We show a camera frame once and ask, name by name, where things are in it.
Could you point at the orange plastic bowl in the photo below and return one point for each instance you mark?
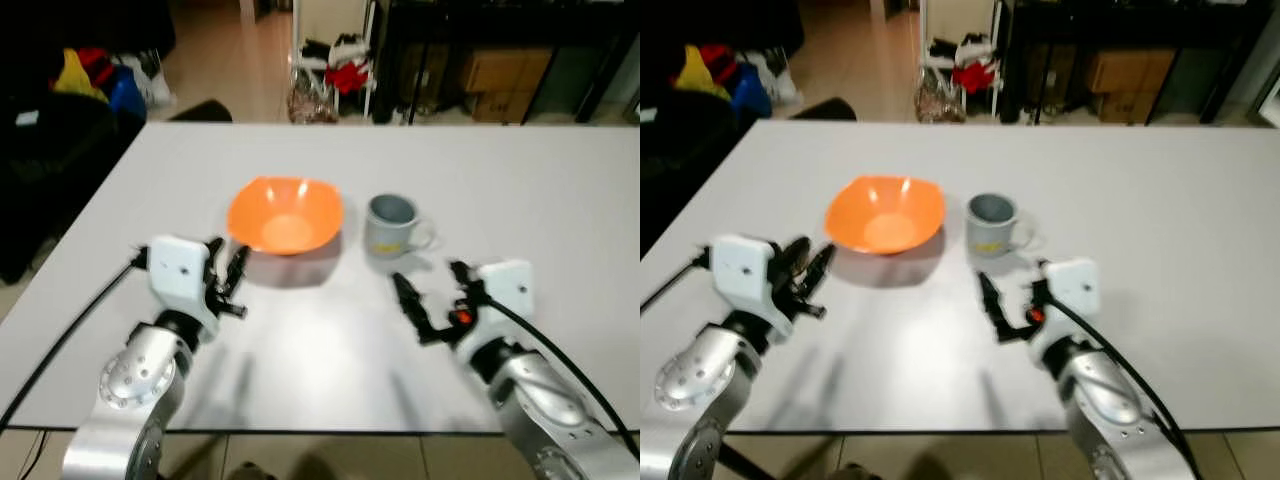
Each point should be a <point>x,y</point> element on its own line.
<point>885,213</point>
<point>285,215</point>

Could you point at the yellow cloth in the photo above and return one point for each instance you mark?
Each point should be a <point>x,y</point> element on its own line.
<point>695,72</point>
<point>72,75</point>

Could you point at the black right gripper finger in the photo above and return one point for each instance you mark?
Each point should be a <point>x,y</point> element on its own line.
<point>993,300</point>
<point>1042,282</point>
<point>410,303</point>
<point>463,280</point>

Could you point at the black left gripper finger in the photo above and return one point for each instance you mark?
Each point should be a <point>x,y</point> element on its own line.
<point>796,255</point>
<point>213,256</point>
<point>821,266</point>
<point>239,268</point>

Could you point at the white clothes rack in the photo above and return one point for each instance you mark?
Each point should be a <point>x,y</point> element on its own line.
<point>330,25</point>
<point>955,22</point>

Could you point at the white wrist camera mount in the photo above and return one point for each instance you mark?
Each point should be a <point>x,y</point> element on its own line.
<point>1075,288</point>
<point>745,265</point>
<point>178,268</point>
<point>508,290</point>

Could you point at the black shelf unit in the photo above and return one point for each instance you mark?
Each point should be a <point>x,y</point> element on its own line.
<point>440,25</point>
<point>1060,25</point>

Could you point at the black chair back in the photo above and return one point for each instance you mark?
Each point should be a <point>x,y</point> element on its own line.
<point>822,109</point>
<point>200,111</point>

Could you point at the black cabinet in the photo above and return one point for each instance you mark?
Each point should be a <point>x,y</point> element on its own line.
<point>715,20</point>
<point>80,22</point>

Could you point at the black table leg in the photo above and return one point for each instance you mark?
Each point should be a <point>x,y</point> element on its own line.
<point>745,465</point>

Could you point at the red cloth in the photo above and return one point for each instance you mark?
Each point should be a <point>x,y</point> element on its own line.
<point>720,60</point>
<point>97,62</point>

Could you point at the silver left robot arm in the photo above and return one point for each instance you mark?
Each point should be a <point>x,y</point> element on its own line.
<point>135,375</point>
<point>695,380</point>

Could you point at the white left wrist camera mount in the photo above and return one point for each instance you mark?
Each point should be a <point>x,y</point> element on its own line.
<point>178,268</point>
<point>745,265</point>

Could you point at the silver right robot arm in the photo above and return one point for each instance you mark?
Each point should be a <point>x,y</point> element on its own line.
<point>1110,405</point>
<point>540,400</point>

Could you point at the blue bag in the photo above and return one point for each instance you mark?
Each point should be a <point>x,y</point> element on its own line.
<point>750,92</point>
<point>125,92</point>

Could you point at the brown cardboard box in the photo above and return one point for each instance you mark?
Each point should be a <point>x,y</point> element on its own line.
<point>1130,107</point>
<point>1130,70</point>
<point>505,107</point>
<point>505,70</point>

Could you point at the patterned bag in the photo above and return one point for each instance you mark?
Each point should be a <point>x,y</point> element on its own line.
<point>312,105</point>
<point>940,103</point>

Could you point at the white plastic bag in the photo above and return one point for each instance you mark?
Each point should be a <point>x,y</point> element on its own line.
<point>155,80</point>
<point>780,78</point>

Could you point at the red garment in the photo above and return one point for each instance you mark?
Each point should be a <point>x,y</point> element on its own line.
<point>347,75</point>
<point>975,75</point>

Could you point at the grey mug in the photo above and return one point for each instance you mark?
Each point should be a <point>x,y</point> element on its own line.
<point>992,228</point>
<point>392,228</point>

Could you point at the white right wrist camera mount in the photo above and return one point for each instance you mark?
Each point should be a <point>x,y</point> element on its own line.
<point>508,290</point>
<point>1075,288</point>

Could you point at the black bag with white label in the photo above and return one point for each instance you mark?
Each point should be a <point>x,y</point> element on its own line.
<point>685,140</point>
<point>55,140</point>

